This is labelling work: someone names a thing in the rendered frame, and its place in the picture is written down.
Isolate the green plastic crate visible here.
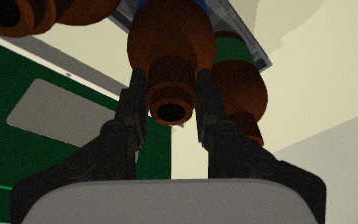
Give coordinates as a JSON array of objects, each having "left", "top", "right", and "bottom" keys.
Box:
[{"left": 0, "top": 45, "right": 172, "bottom": 224}]

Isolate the dark grey tray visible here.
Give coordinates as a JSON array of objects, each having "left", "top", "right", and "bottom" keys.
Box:
[{"left": 107, "top": 0, "right": 273, "bottom": 73}]

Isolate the brown bottle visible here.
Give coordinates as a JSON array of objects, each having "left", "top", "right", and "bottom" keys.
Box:
[
  {"left": 0, "top": 0, "right": 122, "bottom": 38},
  {"left": 210, "top": 31, "right": 268, "bottom": 147},
  {"left": 127, "top": 0, "right": 216, "bottom": 126}
]

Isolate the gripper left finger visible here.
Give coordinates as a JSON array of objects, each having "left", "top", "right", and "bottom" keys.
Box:
[{"left": 9, "top": 69, "right": 149, "bottom": 224}]

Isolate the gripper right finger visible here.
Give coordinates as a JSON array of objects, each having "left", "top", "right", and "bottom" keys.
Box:
[{"left": 195, "top": 68, "right": 327, "bottom": 224}]

